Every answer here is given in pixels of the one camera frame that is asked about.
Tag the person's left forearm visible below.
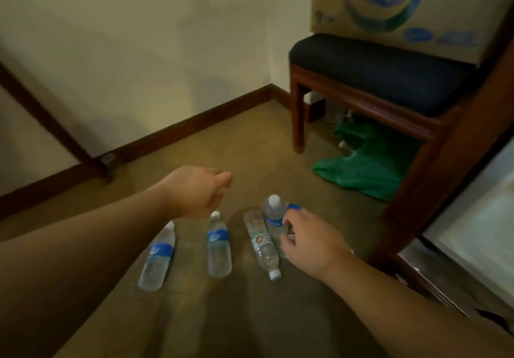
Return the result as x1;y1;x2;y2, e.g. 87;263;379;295
0;181;182;358

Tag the person's right hand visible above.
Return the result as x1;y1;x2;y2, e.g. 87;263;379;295
279;208;356;284

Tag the cardboard box blue print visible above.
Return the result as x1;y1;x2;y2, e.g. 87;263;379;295
309;0;514;67

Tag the white mini fridge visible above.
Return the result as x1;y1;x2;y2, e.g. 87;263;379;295
421;136;514;310

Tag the dark wooden cabinet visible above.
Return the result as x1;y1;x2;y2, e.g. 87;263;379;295
369;6;514;318

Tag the orange dot label water bottle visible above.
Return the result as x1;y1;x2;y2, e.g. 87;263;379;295
243;208;283;282

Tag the person's left hand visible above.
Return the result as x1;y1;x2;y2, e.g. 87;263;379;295
158;165;235;220

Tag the green plastic bag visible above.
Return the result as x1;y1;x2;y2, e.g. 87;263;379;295
312;122;422;203

